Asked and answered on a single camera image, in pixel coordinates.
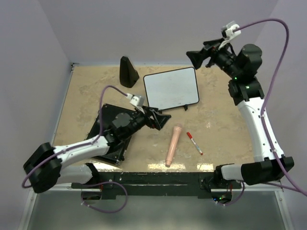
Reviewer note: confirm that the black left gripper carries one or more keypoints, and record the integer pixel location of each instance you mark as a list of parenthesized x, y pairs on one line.
[(161, 119)]

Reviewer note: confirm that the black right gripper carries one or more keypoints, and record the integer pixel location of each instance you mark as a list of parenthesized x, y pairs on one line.
[(213, 51)]

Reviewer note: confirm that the white whiteboard black frame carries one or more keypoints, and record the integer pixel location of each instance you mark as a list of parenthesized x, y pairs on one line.
[(172, 89)]

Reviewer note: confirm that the red capped whiteboard marker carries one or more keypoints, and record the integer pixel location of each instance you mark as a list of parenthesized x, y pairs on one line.
[(194, 143)]

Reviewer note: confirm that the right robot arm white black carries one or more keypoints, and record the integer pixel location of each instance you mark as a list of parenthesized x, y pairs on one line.
[(270, 163)]

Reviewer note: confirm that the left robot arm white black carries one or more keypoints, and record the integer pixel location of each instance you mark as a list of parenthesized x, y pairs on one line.
[(46, 165)]

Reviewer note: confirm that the pink toy microphone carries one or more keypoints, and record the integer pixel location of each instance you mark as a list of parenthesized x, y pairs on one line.
[(177, 129)]

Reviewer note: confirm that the black cone-shaped object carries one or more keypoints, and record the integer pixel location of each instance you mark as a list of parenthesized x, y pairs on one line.
[(128, 75)]

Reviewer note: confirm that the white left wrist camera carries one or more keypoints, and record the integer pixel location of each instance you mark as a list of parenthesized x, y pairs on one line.
[(135, 100)]

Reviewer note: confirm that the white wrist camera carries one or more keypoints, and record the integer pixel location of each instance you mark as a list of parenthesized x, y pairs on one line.
[(135, 100), (228, 31)]

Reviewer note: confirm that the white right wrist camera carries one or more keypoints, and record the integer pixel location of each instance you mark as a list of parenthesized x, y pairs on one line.
[(228, 31)]

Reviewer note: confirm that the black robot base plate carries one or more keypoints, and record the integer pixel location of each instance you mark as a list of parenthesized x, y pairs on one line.
[(199, 184)]

